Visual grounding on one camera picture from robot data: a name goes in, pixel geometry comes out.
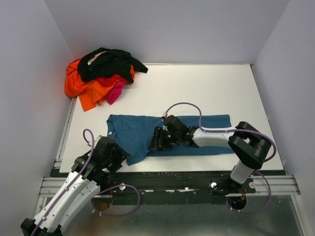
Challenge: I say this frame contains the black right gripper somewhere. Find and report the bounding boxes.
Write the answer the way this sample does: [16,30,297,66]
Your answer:
[147,126,180,151]

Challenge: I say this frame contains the teal blue t shirt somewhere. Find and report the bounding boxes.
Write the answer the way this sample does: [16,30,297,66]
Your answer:
[107,115,233,166]

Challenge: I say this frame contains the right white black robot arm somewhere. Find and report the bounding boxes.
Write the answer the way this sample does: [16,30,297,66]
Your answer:
[148,115,275,193]

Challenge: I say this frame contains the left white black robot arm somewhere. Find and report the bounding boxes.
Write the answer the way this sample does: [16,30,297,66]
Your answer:
[21,137,130,236]

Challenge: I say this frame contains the magenta pink t shirt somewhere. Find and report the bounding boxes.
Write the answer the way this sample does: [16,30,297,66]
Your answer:
[105,81,125,105]

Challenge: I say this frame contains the orange t shirt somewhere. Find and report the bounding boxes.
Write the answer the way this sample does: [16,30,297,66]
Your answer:
[64,60,135,111]

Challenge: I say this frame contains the red t shirt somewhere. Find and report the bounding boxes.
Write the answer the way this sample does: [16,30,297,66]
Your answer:
[96,74,128,87]

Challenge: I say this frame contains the black t shirt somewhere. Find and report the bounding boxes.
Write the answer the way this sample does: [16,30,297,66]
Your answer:
[77,47,148,84]

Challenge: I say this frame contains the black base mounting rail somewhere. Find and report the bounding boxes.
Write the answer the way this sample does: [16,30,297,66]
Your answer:
[84,171,285,210]

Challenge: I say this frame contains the aluminium frame rail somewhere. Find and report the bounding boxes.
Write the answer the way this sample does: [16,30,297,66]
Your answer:
[38,176,301,198]

